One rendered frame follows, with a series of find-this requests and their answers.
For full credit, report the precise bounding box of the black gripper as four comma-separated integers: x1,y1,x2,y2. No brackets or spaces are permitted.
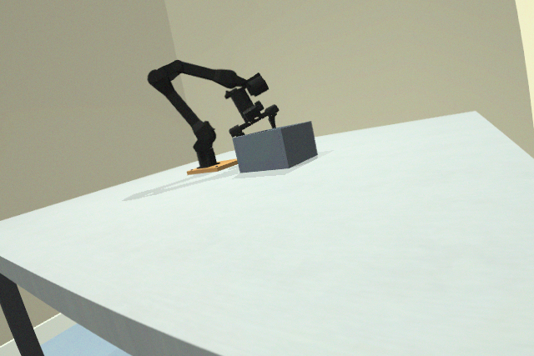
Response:
229,99,279,138

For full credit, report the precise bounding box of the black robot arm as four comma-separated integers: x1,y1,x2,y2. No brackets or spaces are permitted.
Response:
147,60,269,169

